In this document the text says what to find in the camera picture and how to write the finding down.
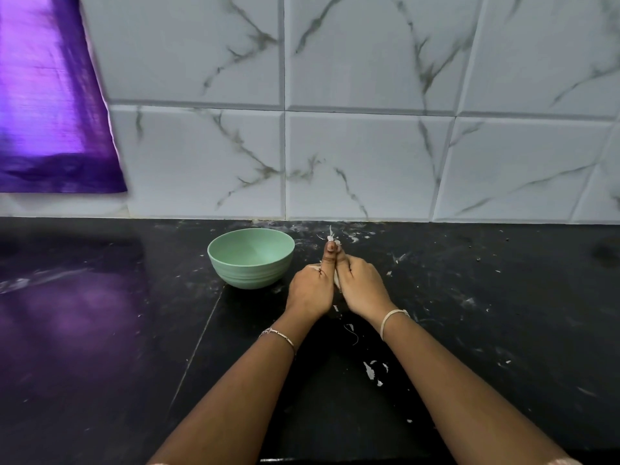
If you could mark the person's right hand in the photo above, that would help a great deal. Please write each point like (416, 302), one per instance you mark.
(363, 285)

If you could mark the person's left forearm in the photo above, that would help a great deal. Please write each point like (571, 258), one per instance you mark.
(228, 407)

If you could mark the white garlic bulb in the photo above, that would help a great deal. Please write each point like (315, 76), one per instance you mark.
(331, 237)

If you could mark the purple cloth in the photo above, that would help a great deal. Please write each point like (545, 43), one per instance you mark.
(44, 92)

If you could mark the mint green bowl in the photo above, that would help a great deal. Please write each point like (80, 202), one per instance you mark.
(250, 254)

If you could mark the person's right forearm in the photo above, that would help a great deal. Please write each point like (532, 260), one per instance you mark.
(465, 402)

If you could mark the person's left hand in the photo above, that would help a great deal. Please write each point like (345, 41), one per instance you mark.
(310, 290)

